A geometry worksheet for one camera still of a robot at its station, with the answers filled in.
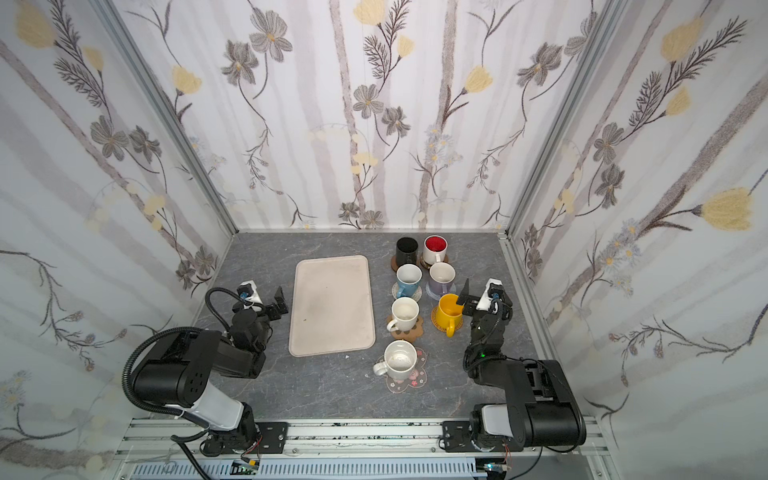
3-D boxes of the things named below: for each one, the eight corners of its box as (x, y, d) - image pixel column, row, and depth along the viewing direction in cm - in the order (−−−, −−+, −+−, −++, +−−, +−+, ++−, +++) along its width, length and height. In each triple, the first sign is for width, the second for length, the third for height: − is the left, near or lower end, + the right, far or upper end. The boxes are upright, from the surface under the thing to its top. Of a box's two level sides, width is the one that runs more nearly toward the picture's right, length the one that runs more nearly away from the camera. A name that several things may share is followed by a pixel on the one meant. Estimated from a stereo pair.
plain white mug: (389, 339, 93) (389, 324, 85) (382, 316, 98) (382, 301, 90) (420, 330, 95) (423, 315, 87) (412, 309, 100) (414, 293, 92)
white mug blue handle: (396, 305, 101) (397, 288, 93) (396, 280, 107) (397, 262, 99) (421, 305, 101) (424, 288, 93) (419, 280, 107) (421, 262, 99)
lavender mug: (429, 301, 102) (432, 287, 95) (426, 276, 108) (429, 262, 102) (454, 301, 102) (459, 288, 95) (450, 276, 108) (454, 262, 102)
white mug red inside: (424, 270, 110) (426, 256, 104) (422, 249, 117) (424, 234, 110) (445, 270, 110) (449, 256, 104) (442, 249, 117) (446, 234, 111)
